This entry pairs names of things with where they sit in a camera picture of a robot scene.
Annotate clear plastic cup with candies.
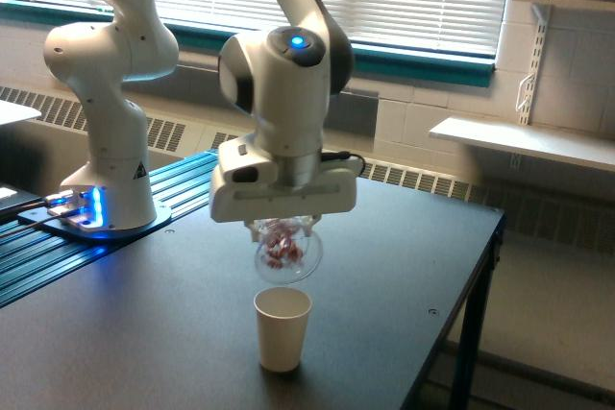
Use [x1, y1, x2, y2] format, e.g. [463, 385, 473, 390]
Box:
[255, 216, 324, 285]

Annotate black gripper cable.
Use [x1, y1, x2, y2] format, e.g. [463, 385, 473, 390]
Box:
[320, 151, 367, 176]

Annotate white desk corner left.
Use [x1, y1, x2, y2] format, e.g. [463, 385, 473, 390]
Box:
[0, 100, 41, 126]

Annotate black cables at base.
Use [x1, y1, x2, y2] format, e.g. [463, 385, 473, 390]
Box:
[0, 193, 73, 240]

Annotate lower white wall shelf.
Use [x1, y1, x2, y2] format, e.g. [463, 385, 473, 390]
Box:
[430, 117, 614, 172]

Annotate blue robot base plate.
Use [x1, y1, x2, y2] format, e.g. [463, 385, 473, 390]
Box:
[40, 202, 172, 242]

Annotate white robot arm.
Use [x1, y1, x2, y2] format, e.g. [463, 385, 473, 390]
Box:
[44, 0, 358, 239]

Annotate white shelf rail bracket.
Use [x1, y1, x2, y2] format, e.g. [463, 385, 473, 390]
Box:
[515, 0, 552, 126]

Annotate baseboard radiator heater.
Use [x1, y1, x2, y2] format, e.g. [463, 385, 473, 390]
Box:
[1, 86, 614, 254]

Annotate white paper cup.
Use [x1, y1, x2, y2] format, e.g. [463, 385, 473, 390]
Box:
[254, 286, 312, 373]

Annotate black table leg frame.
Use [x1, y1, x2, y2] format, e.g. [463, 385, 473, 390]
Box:
[401, 207, 506, 409]

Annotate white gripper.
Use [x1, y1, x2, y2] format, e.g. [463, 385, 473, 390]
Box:
[209, 134, 358, 241]

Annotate upper white wall shelf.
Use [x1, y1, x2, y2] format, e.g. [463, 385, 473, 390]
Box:
[513, 0, 615, 12]

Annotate blue aluminium extrusion rails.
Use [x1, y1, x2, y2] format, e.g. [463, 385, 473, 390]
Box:
[1, 151, 217, 306]

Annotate white wall shelf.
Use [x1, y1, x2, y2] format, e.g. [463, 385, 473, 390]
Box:
[513, 0, 615, 12]
[430, 117, 614, 172]

